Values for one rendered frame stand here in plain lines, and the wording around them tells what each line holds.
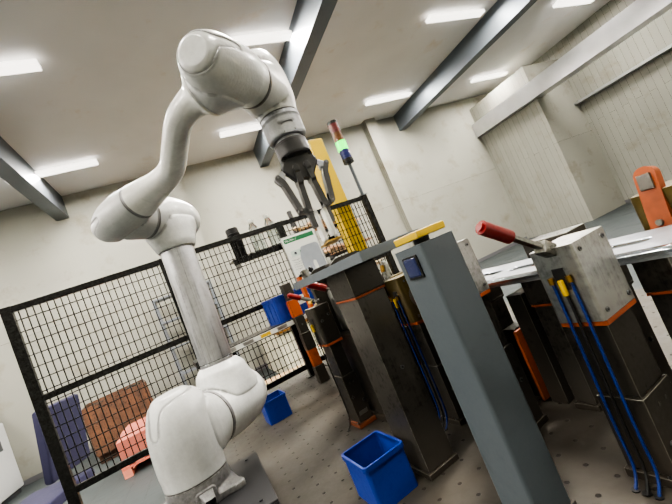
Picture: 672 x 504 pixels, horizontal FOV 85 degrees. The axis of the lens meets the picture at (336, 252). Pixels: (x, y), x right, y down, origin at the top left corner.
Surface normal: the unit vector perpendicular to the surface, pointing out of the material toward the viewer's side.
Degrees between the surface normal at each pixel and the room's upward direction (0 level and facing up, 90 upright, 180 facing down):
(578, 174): 90
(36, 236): 90
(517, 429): 90
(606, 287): 90
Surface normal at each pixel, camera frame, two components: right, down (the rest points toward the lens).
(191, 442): 0.50, -0.32
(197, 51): -0.24, 0.02
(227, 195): 0.34, -0.20
